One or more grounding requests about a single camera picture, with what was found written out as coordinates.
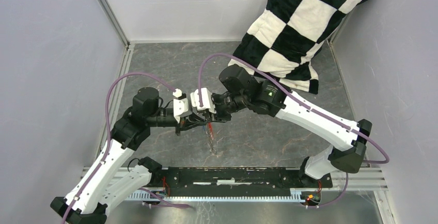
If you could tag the black white checkered blanket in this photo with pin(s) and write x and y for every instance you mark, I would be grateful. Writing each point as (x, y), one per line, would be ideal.
(283, 40)

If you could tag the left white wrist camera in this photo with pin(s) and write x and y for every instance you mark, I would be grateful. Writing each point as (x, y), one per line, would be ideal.
(181, 105)

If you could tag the metal key holder plate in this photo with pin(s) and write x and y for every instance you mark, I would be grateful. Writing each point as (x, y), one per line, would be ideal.
(211, 145)

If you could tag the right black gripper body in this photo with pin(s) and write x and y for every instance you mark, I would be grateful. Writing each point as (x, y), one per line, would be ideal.
(224, 106)

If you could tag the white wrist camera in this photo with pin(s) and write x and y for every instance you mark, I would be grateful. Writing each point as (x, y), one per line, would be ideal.
(201, 100)
(181, 105)

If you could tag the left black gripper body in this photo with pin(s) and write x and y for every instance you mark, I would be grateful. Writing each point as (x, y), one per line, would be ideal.
(178, 126)

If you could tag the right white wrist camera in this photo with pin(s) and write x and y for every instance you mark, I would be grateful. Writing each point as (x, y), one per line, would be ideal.
(201, 100)

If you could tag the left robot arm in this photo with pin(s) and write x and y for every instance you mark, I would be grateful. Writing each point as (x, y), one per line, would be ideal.
(93, 198)

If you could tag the aluminium frame rail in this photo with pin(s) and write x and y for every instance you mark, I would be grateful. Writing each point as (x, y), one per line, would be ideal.
(106, 7)

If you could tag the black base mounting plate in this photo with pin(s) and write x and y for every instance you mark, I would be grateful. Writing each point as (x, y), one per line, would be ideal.
(234, 181)

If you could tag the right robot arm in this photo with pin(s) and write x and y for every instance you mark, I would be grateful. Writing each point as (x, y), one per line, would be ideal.
(347, 146)

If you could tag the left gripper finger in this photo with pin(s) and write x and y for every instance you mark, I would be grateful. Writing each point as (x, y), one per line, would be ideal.
(193, 126)
(196, 118)

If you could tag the slotted cable duct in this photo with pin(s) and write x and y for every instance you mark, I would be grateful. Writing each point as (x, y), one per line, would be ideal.
(293, 196)

